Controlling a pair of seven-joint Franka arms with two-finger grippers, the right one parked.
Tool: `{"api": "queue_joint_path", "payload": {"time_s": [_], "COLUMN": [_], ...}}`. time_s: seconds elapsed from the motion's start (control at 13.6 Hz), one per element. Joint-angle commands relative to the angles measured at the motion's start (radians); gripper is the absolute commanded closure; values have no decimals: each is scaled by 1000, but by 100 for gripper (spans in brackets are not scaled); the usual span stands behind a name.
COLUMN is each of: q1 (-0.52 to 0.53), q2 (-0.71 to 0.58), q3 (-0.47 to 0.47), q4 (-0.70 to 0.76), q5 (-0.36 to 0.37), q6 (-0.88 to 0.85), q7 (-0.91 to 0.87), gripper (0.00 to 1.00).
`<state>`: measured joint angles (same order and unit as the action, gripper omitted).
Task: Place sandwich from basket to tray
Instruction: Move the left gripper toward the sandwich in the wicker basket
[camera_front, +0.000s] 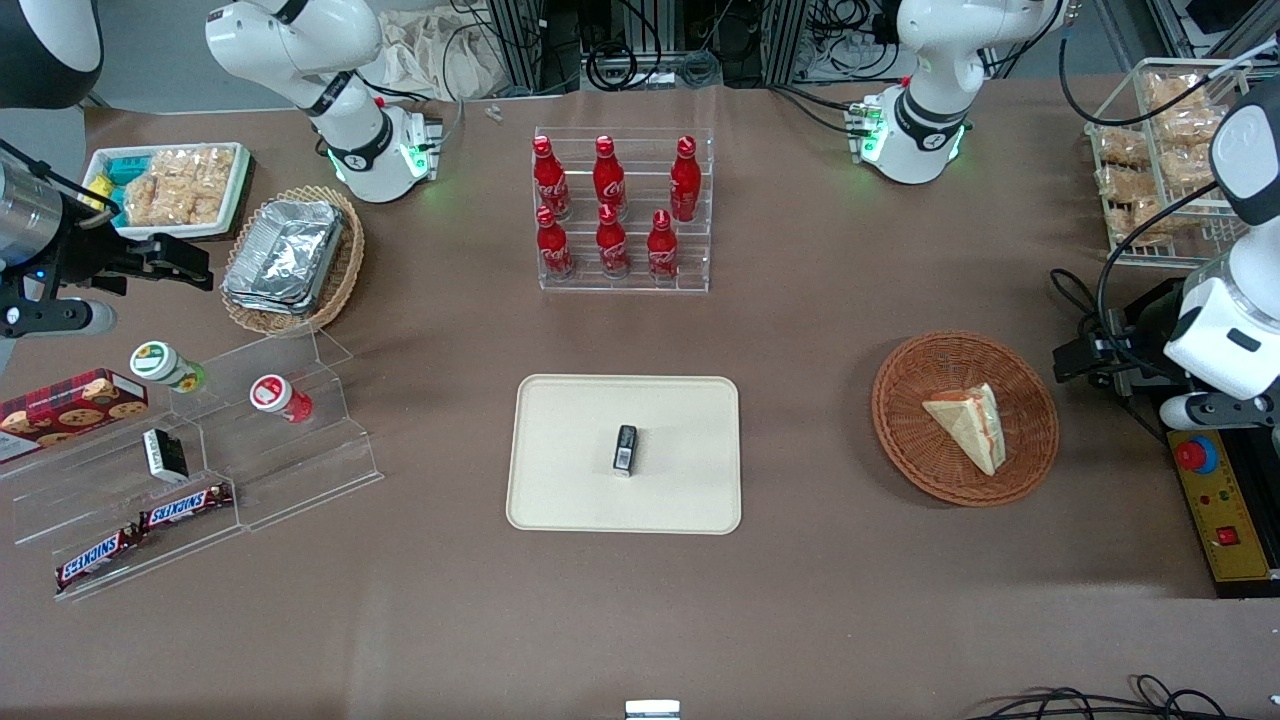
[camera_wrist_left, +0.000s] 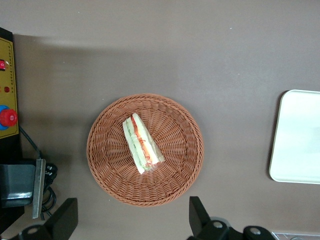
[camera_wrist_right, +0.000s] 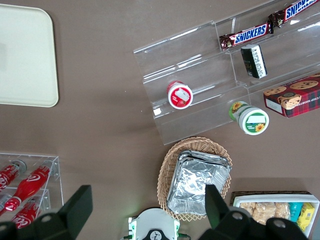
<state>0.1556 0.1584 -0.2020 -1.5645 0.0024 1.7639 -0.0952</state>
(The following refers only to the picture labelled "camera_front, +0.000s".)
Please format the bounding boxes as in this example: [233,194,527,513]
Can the Snickers chocolate bar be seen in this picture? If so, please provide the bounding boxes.
[138,483,234,531]
[55,525,146,593]

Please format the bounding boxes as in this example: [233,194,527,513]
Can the small black white box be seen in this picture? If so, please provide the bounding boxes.
[142,428,189,483]

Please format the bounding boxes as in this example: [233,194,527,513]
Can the oval tan wicker basket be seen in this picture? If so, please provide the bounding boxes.
[220,185,366,336]

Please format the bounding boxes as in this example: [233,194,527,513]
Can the clear acrylic bottle rack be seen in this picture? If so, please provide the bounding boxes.
[533,126,715,294]

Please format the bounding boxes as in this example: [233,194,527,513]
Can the triangular sandwich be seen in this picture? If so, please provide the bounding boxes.
[921,383,1006,477]

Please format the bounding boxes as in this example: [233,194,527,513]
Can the round brown wicker basket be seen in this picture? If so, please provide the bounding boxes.
[871,331,1059,508]

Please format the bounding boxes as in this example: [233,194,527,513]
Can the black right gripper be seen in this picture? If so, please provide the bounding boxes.
[42,205,215,301]

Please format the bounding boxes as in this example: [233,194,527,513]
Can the coiled black cable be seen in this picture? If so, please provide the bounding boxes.
[584,40,639,93]

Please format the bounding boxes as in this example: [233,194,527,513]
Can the beige rectangular tray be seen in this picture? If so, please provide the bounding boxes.
[506,375,742,535]

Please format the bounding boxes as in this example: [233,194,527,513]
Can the green jar sunflower lid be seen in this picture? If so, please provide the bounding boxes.
[130,341,208,393]

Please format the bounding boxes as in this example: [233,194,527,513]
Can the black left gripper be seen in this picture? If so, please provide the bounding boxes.
[1053,280,1189,403]

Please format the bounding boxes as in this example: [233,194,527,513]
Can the red cola bottle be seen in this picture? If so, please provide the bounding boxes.
[670,136,703,223]
[535,206,576,281]
[596,205,631,279]
[647,210,681,281]
[593,136,628,221]
[532,136,571,221]

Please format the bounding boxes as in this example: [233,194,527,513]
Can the red jar white lid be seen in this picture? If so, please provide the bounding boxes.
[250,374,314,424]

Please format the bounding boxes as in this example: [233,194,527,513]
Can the clear rice cracker pack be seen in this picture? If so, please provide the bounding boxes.
[124,172,226,227]
[150,148,237,206]
[1095,128,1153,171]
[1145,72,1227,147]
[1100,166,1183,247]

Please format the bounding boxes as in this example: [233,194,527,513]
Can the white plastic snack tray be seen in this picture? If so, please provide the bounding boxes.
[82,142,251,241]

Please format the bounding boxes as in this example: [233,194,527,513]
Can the clear acrylic stepped shelf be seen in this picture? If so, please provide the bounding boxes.
[0,395,247,603]
[175,328,384,533]

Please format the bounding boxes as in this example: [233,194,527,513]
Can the aluminium foil tray stack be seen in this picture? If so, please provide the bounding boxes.
[220,200,346,316]

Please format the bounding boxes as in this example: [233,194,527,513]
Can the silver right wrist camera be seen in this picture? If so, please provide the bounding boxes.
[0,298,117,339]

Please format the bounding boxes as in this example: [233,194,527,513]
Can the white wire basket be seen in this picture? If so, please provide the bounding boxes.
[1085,58,1256,269]

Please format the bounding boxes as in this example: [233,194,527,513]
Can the beige cloth bag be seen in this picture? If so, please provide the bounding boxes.
[375,8,513,101]

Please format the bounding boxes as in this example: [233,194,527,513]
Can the red cookie box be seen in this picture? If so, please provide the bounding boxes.
[0,368,149,463]

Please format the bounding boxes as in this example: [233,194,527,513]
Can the aluminium frame post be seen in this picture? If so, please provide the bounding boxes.
[764,0,811,87]
[487,0,547,97]

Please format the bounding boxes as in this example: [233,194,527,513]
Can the yellow emergency stop box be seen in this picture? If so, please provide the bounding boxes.
[1168,418,1273,583]

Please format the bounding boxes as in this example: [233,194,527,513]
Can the black floor cables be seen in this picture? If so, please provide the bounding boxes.
[968,674,1280,720]

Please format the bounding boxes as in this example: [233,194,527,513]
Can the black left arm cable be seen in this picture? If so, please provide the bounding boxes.
[1050,180,1223,441]

